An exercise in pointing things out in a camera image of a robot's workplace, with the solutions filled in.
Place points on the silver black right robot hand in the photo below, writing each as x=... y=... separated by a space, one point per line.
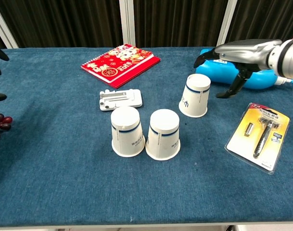
x=242 y=51

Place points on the white paper cup blue stripe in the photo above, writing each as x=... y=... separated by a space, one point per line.
x=127 y=134
x=163 y=137
x=194 y=98

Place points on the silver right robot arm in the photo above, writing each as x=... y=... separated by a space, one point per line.
x=287 y=57

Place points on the blue pump lotion bottle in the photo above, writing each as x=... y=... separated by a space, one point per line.
x=218 y=72

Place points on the dark pleated curtain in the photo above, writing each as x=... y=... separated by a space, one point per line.
x=64 y=21

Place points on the yellow razor blister pack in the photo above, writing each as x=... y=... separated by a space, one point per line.
x=259 y=137

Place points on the red spiral notebook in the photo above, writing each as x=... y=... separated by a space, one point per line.
x=119 y=65

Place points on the white folding phone stand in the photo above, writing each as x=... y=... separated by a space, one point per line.
x=122 y=97

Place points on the blue table cloth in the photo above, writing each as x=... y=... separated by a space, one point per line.
x=112 y=187

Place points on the white frame post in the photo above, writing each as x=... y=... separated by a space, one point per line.
x=226 y=22
x=3 y=26
x=127 y=22

